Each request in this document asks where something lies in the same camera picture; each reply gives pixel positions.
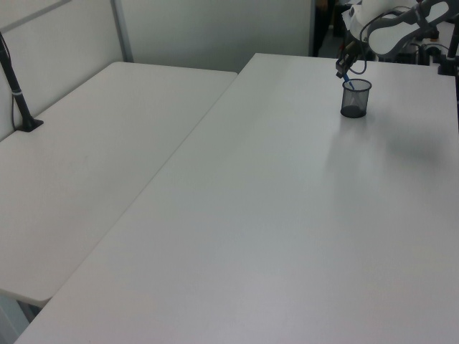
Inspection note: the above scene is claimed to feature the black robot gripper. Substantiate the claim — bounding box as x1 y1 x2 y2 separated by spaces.
335 39 361 79

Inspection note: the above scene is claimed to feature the black mesh pen cup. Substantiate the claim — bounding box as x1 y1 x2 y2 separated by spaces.
340 79 373 119

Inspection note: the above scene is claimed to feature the person in dark clothes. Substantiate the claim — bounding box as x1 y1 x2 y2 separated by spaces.
312 0 337 57

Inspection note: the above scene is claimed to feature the white adjacent table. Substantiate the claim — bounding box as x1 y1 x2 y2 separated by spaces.
0 61 240 307

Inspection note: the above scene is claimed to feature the black camera pole with clamp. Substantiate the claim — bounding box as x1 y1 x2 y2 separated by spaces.
435 21 459 77

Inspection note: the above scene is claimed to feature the grey partition frame post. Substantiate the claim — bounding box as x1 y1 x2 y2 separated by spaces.
110 0 135 62

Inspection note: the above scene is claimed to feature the black camera pole with foot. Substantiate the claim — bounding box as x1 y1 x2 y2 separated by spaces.
0 31 45 134

